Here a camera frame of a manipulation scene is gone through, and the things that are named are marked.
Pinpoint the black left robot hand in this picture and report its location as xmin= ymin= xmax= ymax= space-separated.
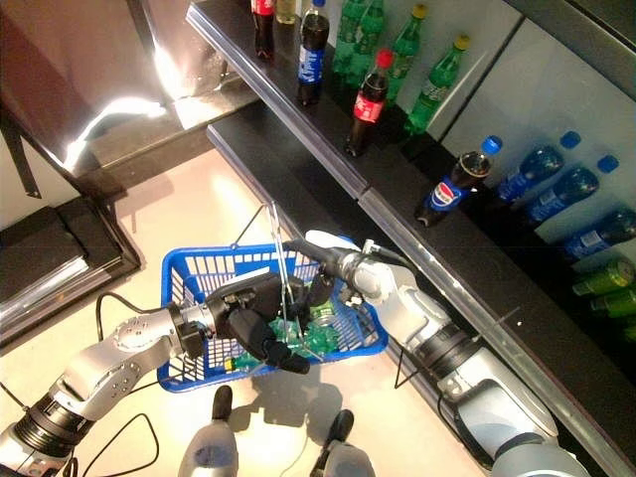
xmin=203 ymin=271 xmax=312 ymax=375

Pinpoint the blue plastic shopping basket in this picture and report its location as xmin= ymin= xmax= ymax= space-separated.
xmin=157 ymin=201 xmax=389 ymax=395

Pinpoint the silver left robot leg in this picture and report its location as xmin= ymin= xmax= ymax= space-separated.
xmin=177 ymin=385 xmax=240 ymax=477

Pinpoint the silver robot leg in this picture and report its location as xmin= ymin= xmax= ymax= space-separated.
xmin=177 ymin=385 xmax=240 ymax=477
xmin=310 ymin=409 xmax=378 ymax=477

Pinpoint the silver right robot leg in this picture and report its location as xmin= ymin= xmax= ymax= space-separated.
xmin=310 ymin=409 xmax=378 ymax=477

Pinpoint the Coca-Cola bottle red label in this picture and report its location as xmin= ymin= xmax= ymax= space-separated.
xmin=250 ymin=0 xmax=277 ymax=62
xmin=345 ymin=48 xmax=395 ymax=159

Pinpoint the green soda bottle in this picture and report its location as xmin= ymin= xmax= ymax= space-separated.
xmin=404 ymin=34 xmax=472 ymax=136
xmin=387 ymin=3 xmax=429 ymax=108
xmin=331 ymin=0 xmax=388 ymax=89

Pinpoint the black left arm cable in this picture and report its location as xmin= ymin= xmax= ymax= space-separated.
xmin=93 ymin=291 xmax=166 ymax=340

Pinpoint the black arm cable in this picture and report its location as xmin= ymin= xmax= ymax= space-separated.
xmin=394 ymin=342 xmax=424 ymax=392
xmin=93 ymin=291 xmax=166 ymax=340

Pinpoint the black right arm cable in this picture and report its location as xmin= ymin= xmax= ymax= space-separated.
xmin=394 ymin=342 xmax=424 ymax=392

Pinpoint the black shelf bracket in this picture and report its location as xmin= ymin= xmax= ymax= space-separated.
xmin=0 ymin=118 xmax=44 ymax=200

